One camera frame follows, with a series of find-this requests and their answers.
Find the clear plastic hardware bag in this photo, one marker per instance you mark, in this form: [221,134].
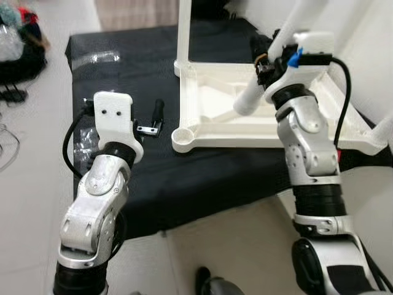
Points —
[95,58]

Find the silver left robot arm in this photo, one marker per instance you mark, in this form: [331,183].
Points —
[92,209]

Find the beige cloth covered bench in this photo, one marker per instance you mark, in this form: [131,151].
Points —
[135,13]

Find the red cloth item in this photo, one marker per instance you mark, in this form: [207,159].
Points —
[27,15]

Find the black tablecloth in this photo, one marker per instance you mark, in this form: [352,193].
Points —
[184,178]

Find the teal cloth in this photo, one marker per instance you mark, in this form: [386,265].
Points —
[7,15]

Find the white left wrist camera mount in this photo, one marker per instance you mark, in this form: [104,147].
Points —
[116,120]

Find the clear plastic sheet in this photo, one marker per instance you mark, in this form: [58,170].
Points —
[86,147]

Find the tan rubber band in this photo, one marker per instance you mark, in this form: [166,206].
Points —
[261,59]

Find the large black bowl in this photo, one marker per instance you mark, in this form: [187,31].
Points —
[218,7]

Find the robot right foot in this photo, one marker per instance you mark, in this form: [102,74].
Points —
[218,284]

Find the crumpled clear plastic bag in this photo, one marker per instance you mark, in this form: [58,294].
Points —
[9,43]

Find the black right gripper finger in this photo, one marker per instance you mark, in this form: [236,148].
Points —
[260,46]

